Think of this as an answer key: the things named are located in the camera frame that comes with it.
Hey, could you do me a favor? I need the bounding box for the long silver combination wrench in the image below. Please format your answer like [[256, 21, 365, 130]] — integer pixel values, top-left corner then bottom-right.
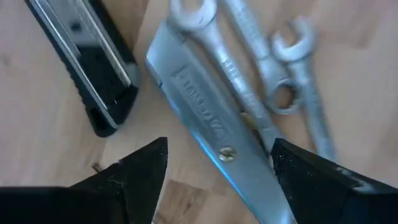
[[167, 0, 282, 153]]

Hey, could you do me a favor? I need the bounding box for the short silver combination wrench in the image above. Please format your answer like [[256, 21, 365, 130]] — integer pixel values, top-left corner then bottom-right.
[[269, 17, 339, 162]]

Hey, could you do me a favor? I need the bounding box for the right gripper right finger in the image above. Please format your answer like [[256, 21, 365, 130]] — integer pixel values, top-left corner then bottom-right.
[[269, 138, 398, 224]]

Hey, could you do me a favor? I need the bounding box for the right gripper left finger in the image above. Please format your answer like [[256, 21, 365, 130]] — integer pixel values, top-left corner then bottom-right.
[[0, 136, 169, 224]]

